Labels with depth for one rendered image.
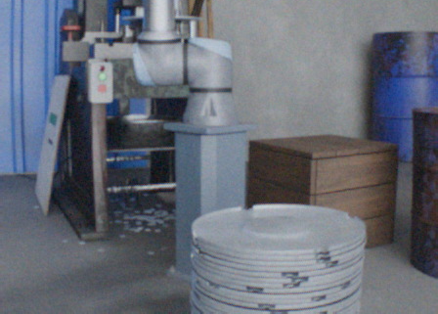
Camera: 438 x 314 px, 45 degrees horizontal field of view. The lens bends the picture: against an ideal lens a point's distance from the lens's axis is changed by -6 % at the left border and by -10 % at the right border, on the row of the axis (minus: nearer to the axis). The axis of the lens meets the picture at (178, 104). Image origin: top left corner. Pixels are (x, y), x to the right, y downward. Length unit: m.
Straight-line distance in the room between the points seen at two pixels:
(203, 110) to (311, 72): 2.60
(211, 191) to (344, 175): 0.49
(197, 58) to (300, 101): 2.55
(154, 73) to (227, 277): 0.78
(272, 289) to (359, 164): 1.04
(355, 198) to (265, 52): 2.17
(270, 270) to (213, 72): 0.79
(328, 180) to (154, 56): 0.66
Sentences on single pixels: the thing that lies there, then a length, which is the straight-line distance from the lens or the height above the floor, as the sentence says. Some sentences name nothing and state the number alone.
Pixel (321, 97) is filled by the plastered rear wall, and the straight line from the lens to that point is 4.08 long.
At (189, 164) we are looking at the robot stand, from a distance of 1.50.
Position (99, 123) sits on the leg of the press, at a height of 0.42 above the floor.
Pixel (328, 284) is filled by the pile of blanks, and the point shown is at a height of 0.28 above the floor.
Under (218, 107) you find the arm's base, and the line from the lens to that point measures 1.47.
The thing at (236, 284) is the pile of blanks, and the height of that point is 0.28.
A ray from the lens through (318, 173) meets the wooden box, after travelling 1.70.
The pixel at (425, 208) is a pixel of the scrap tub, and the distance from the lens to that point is 1.66.
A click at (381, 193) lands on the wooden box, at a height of 0.19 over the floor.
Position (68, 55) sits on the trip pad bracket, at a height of 0.66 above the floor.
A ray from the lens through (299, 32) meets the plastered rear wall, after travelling 3.98.
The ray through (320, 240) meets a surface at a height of 0.33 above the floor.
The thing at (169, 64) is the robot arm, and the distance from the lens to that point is 1.48.
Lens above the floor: 0.58
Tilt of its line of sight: 3 degrees down
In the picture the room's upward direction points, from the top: straight up
